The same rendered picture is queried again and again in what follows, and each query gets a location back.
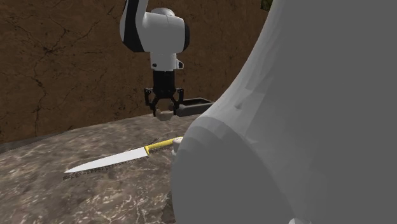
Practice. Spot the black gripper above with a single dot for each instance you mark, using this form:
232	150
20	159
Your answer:
164	83

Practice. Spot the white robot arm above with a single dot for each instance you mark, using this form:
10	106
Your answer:
279	139

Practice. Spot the small white round object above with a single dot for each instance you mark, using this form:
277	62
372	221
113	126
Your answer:
177	145

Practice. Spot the dark grey tray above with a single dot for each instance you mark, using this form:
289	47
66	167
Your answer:
195	107

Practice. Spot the small beige bowl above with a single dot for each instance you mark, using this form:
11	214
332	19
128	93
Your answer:
163	115

